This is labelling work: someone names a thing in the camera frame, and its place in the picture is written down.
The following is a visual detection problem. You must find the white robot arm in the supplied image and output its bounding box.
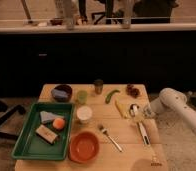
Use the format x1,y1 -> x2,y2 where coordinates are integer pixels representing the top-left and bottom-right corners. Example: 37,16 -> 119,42
129,88 -> 196,145

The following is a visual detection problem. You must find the red bowl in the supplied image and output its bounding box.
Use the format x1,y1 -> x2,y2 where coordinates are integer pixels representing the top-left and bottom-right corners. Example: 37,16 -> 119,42
69,131 -> 100,164

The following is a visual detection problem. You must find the dark brown bowl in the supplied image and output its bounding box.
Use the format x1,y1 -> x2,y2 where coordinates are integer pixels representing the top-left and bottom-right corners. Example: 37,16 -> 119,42
51,84 -> 72,102

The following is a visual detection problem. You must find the blue sponge in bowl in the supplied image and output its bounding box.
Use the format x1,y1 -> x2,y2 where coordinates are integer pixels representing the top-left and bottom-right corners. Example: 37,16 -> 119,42
52,89 -> 68,99

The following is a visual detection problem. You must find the yellow banana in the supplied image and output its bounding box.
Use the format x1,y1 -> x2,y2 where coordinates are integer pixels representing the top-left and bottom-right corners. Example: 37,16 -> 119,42
115,101 -> 128,119

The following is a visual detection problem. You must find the green pepper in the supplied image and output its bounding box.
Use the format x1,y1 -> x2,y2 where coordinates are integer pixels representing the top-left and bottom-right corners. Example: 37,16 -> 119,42
105,89 -> 120,104

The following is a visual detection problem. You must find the silver fork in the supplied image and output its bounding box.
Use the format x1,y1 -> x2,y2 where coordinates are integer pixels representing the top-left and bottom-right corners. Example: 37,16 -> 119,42
98,124 -> 123,152

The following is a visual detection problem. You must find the metal cup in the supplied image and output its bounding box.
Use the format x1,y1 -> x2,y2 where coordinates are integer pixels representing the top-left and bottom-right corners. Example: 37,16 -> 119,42
94,79 -> 103,95

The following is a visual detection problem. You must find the white cup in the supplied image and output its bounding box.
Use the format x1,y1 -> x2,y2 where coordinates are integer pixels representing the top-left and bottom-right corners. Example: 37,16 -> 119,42
76,106 -> 93,124

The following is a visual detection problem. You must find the green cup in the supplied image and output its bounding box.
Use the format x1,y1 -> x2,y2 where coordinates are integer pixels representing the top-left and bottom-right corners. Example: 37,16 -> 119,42
76,90 -> 87,104

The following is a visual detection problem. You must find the orange ball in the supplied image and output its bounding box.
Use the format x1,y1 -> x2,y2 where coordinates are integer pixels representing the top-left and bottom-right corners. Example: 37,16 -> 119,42
53,118 -> 65,130

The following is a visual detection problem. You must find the blue wedge block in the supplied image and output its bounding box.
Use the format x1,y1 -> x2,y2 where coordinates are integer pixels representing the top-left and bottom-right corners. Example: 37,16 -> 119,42
40,111 -> 63,124

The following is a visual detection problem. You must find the wooden block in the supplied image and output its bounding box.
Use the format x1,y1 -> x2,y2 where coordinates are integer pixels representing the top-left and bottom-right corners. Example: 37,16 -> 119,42
36,125 -> 58,144

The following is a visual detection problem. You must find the green plastic tray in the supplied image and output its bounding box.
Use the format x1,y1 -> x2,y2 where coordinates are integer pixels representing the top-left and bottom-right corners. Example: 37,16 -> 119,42
12,102 -> 74,160

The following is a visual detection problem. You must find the black office chair base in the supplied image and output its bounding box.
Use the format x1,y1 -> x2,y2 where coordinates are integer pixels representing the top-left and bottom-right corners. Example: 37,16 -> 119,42
0,101 -> 26,140

